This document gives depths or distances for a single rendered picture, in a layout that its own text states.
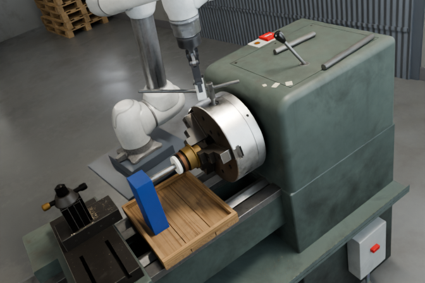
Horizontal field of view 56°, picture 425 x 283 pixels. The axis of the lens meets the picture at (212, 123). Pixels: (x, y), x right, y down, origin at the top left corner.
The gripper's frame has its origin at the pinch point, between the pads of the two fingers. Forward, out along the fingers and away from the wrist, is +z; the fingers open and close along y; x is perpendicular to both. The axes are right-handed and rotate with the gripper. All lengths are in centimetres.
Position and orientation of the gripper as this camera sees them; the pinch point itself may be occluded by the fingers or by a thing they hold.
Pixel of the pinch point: (200, 89)
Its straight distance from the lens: 136.0
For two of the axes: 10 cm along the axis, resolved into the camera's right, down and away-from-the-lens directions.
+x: 9.8, -2.2, 0.0
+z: 1.8, 8.0, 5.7
